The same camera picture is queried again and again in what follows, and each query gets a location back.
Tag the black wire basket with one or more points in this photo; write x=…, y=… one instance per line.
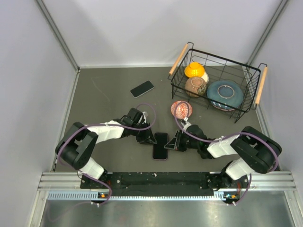
x=250, y=79

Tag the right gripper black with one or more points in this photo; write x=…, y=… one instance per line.
x=172, y=144

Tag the black phone case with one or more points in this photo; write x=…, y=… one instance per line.
x=161, y=146

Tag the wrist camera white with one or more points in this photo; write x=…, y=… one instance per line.
x=185, y=123
x=144, y=117

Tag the black screen white smartphone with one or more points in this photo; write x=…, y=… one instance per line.
x=142, y=89

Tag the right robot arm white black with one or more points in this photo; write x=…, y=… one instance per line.
x=257, y=152

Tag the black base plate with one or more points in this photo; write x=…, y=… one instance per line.
x=204, y=180

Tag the red patterned bowl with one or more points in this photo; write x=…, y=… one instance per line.
x=181, y=109

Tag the yellow ribbed bowl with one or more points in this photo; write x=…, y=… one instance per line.
x=194, y=69

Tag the brown ceramic cup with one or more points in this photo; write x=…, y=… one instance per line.
x=195, y=86

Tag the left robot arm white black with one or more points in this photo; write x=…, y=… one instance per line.
x=77, y=145

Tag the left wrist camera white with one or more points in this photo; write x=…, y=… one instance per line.
x=144, y=117

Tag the blue ceramic plate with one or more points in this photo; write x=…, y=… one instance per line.
x=225, y=95

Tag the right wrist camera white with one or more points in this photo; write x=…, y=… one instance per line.
x=185, y=123

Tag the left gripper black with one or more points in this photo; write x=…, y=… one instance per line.
x=147, y=133

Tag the white bowl in basket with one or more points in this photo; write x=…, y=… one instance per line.
x=205, y=77

